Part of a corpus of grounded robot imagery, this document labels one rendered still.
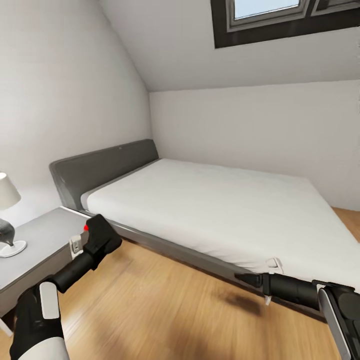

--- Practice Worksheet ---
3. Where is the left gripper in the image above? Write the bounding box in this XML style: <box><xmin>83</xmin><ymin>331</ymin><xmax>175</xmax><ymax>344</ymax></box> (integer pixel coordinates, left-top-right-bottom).
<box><xmin>65</xmin><ymin>236</ymin><xmax>112</xmax><ymax>281</ymax></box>

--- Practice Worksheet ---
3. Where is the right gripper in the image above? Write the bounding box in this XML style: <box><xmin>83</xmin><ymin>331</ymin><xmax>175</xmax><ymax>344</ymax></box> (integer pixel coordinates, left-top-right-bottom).
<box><xmin>234</xmin><ymin>272</ymin><xmax>300</xmax><ymax>305</ymax></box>

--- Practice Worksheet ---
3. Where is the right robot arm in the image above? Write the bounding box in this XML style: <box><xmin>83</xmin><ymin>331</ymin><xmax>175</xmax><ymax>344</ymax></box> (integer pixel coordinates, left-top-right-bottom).
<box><xmin>234</xmin><ymin>257</ymin><xmax>360</xmax><ymax>360</ymax></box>

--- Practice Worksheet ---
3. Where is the digital camera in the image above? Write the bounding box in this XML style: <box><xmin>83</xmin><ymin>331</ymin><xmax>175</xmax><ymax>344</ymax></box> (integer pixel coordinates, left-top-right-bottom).
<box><xmin>83</xmin><ymin>214</ymin><xmax>123</xmax><ymax>254</ymax></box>

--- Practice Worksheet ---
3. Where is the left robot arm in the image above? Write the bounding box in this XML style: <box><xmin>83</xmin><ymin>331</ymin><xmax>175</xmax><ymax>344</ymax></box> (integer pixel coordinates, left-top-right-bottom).
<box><xmin>9</xmin><ymin>234</ymin><xmax>112</xmax><ymax>360</ymax></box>

